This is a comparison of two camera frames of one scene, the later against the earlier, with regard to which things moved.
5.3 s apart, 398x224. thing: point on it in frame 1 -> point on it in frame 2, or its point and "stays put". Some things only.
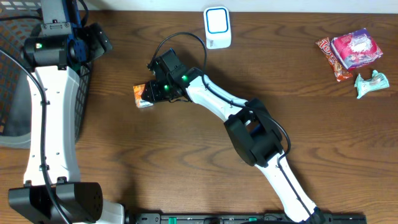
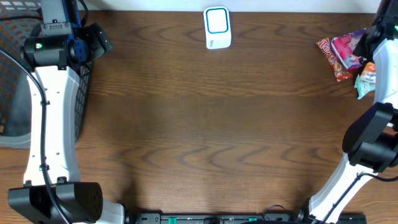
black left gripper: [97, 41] stays put
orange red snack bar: [341, 71] stays put
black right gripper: [153, 94] -> [362, 50]
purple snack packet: [356, 48] stays put
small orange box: [140, 102] -> [369, 74]
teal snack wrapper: [377, 80] stays put
